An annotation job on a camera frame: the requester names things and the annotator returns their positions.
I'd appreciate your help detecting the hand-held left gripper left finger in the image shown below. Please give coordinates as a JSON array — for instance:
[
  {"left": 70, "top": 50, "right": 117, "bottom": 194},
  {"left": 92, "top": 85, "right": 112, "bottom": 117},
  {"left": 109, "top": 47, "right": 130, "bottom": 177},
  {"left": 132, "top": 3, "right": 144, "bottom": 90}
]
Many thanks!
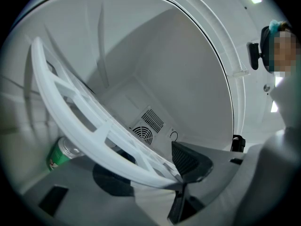
[{"left": 21, "top": 149, "right": 186, "bottom": 226}]

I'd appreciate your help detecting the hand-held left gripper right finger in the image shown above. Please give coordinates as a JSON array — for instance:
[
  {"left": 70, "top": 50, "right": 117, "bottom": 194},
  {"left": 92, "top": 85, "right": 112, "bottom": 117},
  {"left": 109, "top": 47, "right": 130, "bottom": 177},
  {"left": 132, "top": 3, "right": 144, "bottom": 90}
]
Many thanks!
[{"left": 168, "top": 141, "right": 251, "bottom": 226}]

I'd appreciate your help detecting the white wire fridge shelf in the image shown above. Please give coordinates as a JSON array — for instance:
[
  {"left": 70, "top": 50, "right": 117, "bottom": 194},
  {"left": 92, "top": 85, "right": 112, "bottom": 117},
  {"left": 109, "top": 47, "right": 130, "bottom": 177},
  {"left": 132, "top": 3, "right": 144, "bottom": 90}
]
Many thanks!
[{"left": 30, "top": 36, "right": 186, "bottom": 189}]

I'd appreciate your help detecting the green soda can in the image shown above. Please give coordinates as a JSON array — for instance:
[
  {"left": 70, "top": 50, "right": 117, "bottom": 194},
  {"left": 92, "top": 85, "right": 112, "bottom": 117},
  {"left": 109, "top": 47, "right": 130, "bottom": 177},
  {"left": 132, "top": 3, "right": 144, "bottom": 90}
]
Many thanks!
[{"left": 47, "top": 137, "right": 83, "bottom": 171}]

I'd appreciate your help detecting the person's torso in beige top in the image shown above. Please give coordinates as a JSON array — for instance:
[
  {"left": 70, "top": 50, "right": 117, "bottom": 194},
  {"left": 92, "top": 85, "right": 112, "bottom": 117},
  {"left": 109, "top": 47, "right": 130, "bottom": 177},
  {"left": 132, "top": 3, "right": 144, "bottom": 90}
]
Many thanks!
[{"left": 235, "top": 72, "right": 301, "bottom": 226}]

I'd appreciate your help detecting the teal hair tie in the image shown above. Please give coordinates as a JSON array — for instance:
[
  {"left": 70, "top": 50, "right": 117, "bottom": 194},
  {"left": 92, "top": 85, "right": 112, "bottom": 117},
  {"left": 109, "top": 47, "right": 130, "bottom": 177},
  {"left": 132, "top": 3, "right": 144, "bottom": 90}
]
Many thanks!
[{"left": 269, "top": 19, "right": 280, "bottom": 34}]

